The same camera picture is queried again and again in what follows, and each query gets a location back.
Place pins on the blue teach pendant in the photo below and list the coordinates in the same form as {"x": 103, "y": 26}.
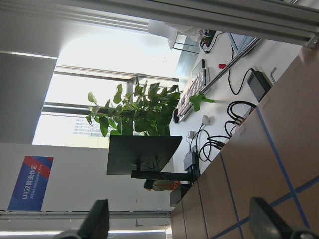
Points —
{"x": 239, "y": 42}

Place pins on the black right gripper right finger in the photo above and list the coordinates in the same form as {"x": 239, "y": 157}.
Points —
{"x": 265, "y": 223}

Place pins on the green plastic clamp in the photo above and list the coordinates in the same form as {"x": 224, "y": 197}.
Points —
{"x": 197, "y": 98}

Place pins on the green potted plant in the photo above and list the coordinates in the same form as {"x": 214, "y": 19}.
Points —
{"x": 147, "y": 110}

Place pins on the black power adapter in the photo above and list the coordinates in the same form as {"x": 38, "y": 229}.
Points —
{"x": 258, "y": 84}

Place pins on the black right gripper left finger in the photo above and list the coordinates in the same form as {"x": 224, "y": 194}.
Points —
{"x": 95, "y": 226}

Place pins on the aluminium frame post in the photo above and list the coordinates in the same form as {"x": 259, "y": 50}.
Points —
{"x": 267, "y": 19}

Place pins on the white keyboard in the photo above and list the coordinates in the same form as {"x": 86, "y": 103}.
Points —
{"x": 200, "y": 78}

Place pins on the blue red wall sign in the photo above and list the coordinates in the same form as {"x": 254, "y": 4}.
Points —
{"x": 31, "y": 184}

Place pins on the black computer monitor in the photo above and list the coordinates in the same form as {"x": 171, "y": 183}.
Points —
{"x": 145, "y": 153}

